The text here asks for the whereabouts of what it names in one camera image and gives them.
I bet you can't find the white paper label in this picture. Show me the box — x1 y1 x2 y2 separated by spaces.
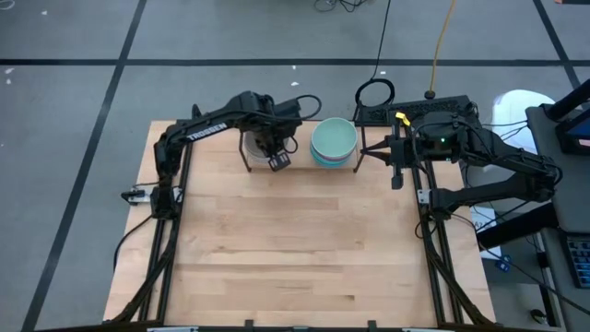
471 206 498 235

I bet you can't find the pale mint bowl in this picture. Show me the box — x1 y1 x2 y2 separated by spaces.
311 116 360 163

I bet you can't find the yellow hanging cable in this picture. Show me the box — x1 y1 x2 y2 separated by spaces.
429 0 458 101

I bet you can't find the grey desk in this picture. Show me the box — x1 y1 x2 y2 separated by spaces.
525 103 590 332

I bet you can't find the dark monitor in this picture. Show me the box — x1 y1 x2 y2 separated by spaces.
554 115 590 157

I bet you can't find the black hanging cable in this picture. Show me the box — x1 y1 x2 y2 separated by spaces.
354 0 396 111

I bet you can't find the black desk leg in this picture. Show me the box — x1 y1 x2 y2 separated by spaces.
476 202 561 251

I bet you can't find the black keyboard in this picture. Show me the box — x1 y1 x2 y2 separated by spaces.
563 233 590 290

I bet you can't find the white plastic bag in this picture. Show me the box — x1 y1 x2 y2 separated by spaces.
478 89 557 156

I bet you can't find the teal blue bowl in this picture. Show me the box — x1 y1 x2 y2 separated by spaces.
310 145 357 170

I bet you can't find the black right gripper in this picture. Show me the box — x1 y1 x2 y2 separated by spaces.
361 118 419 192

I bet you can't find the black aluminium frame rail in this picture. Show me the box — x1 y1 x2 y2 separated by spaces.
407 160 495 326
109 137 191 324

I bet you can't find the black left base cable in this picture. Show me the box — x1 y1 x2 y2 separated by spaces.
112 213 154 274

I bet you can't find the black floor cable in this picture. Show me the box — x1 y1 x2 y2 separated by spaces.
478 243 590 319

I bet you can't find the black cable tangle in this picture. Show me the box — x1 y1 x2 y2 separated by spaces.
313 0 371 14

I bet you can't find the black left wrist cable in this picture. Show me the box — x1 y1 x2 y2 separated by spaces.
293 93 324 123

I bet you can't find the cream bowl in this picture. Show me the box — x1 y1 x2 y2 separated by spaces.
243 130 299 168

